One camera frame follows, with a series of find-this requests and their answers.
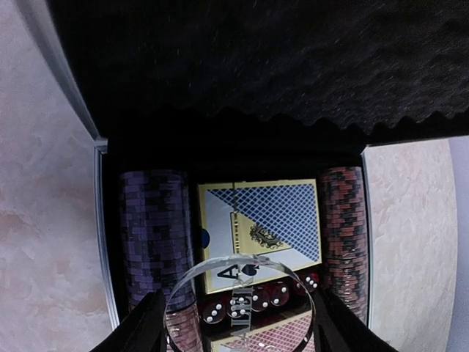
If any clear plastic ring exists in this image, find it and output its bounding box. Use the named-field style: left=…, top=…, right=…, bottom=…
left=163, top=252, right=317, bottom=352

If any left chip row in case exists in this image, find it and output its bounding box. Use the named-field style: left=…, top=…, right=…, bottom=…
left=119, top=169, right=202, bottom=351

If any right chip row in case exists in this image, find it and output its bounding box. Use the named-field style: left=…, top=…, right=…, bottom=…
left=318, top=166, right=369, bottom=323

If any chip row in case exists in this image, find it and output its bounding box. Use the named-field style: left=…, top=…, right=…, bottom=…
left=318, top=166, right=369, bottom=323
left=119, top=169, right=202, bottom=351

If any red playing card deck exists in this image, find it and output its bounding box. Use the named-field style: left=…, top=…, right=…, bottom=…
left=209, top=312, right=311, bottom=351

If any red translucent die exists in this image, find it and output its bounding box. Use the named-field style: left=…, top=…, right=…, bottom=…
left=201, top=300, right=226, bottom=325
left=251, top=287, right=270, bottom=312
left=267, top=282, right=289, bottom=307
left=226, top=297, right=247, bottom=319
left=293, top=272, right=320, bottom=296

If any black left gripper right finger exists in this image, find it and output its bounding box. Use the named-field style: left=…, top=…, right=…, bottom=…
left=312, top=291, right=396, bottom=352

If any aluminium poker set case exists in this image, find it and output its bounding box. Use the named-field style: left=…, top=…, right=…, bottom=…
left=21, top=0, right=469, bottom=352

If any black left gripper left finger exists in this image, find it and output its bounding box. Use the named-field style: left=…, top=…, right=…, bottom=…
left=91, top=290, right=166, bottom=352

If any blue playing card deck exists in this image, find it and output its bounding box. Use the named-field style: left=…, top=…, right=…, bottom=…
left=198, top=179, right=322, bottom=271

